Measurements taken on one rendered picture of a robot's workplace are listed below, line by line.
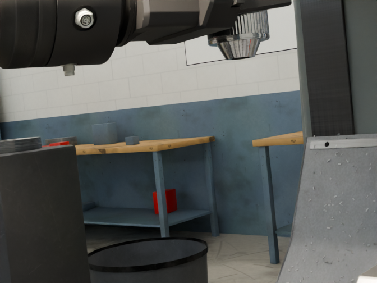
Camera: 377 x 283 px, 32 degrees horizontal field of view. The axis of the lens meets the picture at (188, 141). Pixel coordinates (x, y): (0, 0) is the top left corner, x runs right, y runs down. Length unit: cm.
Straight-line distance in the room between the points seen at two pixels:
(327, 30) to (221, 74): 487
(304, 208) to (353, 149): 10
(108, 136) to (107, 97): 58
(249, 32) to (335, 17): 40
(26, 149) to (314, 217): 37
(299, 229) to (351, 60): 23
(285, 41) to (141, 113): 172
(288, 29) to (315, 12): 448
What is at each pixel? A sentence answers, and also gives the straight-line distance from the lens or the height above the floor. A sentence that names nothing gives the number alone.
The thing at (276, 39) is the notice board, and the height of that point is 163.
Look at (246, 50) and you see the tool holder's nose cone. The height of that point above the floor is 119.
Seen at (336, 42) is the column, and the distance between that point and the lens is 87.
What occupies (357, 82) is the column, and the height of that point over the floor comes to 116.
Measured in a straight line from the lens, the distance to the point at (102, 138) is 632.
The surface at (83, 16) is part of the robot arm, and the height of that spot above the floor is 122.
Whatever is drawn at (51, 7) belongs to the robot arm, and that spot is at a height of 122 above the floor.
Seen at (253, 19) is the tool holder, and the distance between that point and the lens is 48.
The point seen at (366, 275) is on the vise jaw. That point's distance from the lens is 40.
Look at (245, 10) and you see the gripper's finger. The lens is 47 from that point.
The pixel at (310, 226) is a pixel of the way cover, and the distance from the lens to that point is 85.
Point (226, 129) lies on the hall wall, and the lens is 572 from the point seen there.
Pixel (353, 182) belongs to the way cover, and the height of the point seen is 104.
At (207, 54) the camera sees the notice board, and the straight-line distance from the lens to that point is 582.
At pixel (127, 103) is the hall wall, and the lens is 650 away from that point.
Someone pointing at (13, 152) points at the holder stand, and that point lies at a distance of 73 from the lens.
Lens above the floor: 116
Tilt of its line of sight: 3 degrees down
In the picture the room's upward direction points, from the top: 6 degrees counter-clockwise
